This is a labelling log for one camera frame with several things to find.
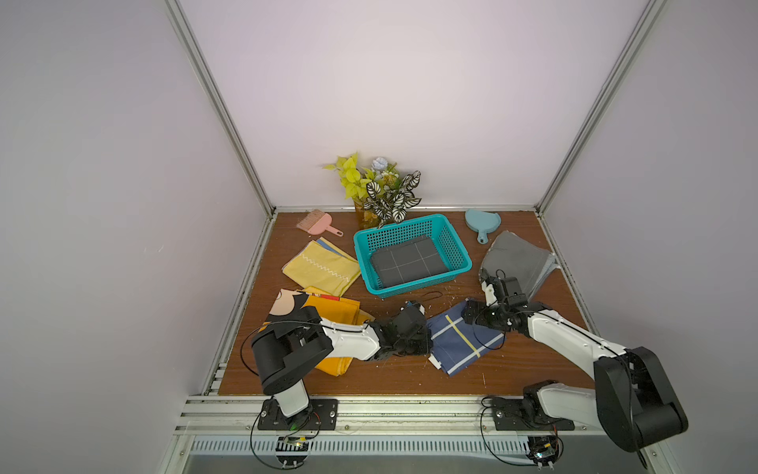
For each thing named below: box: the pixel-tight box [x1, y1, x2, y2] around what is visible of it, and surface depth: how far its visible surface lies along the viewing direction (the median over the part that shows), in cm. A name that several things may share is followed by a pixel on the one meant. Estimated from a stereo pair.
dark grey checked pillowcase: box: [371, 235, 449, 289], surface depth 105 cm
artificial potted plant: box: [322, 152, 422, 229], surface depth 94 cm
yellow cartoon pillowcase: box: [315, 351, 356, 378], surface depth 81 cm
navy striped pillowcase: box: [426, 299, 507, 377], surface depth 85 cm
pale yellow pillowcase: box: [281, 237, 362, 298], surface depth 103 cm
